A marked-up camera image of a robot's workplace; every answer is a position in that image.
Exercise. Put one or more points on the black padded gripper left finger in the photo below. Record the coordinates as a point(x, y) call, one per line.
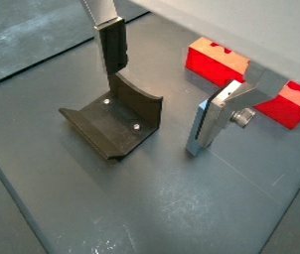
point(109, 32)

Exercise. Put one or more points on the silver blue gripper right finger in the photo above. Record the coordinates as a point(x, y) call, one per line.
point(228, 106)

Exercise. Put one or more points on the black curved object holder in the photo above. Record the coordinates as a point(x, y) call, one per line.
point(120, 120)

